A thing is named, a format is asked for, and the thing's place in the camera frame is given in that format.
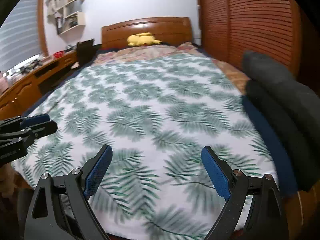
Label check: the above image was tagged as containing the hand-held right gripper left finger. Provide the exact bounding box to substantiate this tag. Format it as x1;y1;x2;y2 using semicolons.
24;144;113;240

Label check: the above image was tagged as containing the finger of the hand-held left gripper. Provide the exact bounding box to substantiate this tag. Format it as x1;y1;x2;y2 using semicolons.
25;121;58;140
22;113;50;128

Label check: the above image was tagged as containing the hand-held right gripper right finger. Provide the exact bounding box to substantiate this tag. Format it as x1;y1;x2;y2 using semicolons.
201;145;283;240

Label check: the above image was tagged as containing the black jacket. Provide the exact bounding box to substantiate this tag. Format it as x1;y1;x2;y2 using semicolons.
246;80;318;192

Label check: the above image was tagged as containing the wooden desk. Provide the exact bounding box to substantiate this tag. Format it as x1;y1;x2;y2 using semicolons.
0;50;78;120

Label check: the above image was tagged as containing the black gadget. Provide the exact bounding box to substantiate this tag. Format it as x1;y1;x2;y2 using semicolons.
20;60;43;72

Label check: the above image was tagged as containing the dark chair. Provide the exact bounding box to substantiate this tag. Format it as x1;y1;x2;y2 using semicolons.
76;39;102;66

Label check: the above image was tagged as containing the grey window blind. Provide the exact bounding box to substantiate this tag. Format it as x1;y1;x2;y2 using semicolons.
0;0;42;72

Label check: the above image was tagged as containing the wooden bed headboard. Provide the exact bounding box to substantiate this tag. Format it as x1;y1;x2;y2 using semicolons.
101;17;192;49

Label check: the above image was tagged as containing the folded dark cloth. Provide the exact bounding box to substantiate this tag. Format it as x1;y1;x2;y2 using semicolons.
241;50;320;120

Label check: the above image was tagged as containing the floral pillow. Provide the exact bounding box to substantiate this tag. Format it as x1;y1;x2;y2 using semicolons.
96;42;208;63

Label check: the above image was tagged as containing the yellow plush toy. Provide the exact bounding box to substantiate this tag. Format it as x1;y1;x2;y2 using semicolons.
127;32;161;47

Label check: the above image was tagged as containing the wooden slatted wardrobe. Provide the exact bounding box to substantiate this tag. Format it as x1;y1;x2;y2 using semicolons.
196;0;302;80

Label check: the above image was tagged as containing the white wall shelf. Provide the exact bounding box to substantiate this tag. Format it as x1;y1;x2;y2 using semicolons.
54;0;86;36

